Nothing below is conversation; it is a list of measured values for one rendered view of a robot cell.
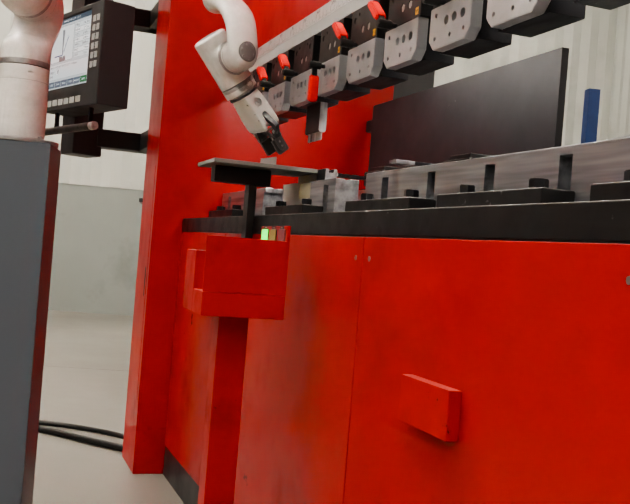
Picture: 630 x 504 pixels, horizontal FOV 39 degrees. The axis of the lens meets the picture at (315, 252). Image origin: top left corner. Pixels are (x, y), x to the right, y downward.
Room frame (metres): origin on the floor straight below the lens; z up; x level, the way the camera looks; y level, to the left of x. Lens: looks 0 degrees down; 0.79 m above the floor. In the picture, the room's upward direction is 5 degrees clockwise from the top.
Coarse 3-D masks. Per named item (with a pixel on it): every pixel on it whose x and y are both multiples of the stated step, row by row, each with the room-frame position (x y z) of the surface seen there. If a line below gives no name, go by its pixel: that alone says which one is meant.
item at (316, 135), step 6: (318, 102) 2.28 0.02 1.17; (324, 102) 2.27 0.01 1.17; (312, 108) 2.32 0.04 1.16; (318, 108) 2.27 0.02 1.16; (324, 108) 2.27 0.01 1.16; (312, 114) 2.31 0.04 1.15; (318, 114) 2.27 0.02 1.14; (324, 114) 2.27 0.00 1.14; (306, 120) 2.35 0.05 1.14; (312, 120) 2.31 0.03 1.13; (318, 120) 2.27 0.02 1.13; (324, 120) 2.27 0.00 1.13; (306, 126) 2.35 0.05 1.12; (312, 126) 2.31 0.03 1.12; (318, 126) 2.26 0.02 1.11; (324, 126) 2.27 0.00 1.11; (306, 132) 2.35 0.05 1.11; (312, 132) 2.31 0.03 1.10; (318, 132) 2.28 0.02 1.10; (312, 138) 2.33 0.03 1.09; (318, 138) 2.28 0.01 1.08
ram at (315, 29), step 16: (256, 0) 2.79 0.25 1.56; (272, 0) 2.63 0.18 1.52; (288, 0) 2.48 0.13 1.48; (304, 0) 2.35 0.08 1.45; (320, 0) 2.23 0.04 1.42; (352, 0) 2.03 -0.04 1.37; (368, 0) 1.94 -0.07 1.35; (256, 16) 2.78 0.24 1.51; (272, 16) 2.62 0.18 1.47; (288, 16) 2.47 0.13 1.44; (304, 16) 2.34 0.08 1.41; (336, 16) 2.12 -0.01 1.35; (272, 32) 2.60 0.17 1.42; (304, 32) 2.33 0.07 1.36; (320, 32) 2.22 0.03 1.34; (288, 48) 2.45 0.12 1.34; (256, 64) 2.74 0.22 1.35
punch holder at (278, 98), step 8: (288, 56) 2.44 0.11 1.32; (272, 64) 2.57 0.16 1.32; (272, 72) 2.57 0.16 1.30; (280, 72) 2.49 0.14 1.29; (272, 80) 2.56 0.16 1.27; (280, 80) 2.49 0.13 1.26; (288, 80) 2.44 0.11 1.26; (272, 88) 2.54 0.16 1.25; (280, 88) 2.47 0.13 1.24; (288, 88) 2.44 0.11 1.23; (272, 96) 2.54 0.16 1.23; (280, 96) 2.47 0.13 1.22; (288, 96) 2.44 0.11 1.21; (272, 104) 2.53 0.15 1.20; (280, 104) 2.46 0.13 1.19; (288, 104) 2.44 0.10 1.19; (280, 112) 2.49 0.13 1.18; (288, 112) 2.48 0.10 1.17; (296, 112) 2.47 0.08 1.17; (304, 112) 2.46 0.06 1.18
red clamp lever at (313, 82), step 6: (312, 66) 2.13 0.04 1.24; (318, 66) 2.14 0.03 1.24; (324, 66) 2.15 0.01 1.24; (312, 72) 2.14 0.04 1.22; (312, 78) 2.13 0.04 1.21; (318, 78) 2.14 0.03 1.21; (312, 84) 2.13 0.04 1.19; (318, 84) 2.14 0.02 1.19; (312, 90) 2.13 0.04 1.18; (312, 96) 2.13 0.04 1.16
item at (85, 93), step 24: (96, 24) 3.08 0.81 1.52; (120, 24) 3.09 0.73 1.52; (96, 48) 3.07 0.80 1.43; (120, 48) 3.09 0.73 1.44; (96, 72) 3.06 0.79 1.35; (120, 72) 3.10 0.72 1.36; (48, 96) 3.36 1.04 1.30; (72, 96) 3.20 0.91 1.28; (96, 96) 3.05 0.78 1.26; (120, 96) 3.10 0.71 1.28
